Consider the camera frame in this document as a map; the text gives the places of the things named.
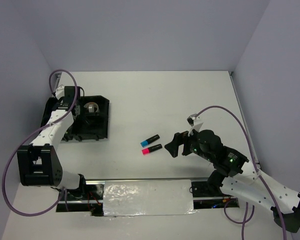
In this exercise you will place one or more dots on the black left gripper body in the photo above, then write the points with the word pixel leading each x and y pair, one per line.
pixel 79 104

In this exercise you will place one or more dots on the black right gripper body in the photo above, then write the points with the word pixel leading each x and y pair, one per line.
pixel 191 145

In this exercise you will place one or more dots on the large brown tape roll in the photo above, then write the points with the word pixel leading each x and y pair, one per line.
pixel 97 108

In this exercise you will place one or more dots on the pink highlighter marker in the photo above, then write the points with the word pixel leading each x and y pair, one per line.
pixel 149 149

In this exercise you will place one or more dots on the blue highlighter marker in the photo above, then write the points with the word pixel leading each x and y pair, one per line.
pixel 149 140

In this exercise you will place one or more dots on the small clear tape roll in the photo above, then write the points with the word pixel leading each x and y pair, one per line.
pixel 91 108

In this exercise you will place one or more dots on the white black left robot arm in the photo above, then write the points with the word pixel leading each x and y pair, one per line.
pixel 38 162

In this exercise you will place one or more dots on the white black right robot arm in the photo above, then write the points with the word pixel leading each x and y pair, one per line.
pixel 234 174

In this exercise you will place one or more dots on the black four-compartment organizer tray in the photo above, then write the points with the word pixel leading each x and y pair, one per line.
pixel 90 126

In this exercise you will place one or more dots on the silver foil sheet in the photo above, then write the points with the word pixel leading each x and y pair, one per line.
pixel 147 198

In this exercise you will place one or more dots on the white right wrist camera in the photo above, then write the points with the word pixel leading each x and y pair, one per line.
pixel 195 122

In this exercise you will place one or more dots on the metal base rail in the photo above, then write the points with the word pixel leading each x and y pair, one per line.
pixel 91 201

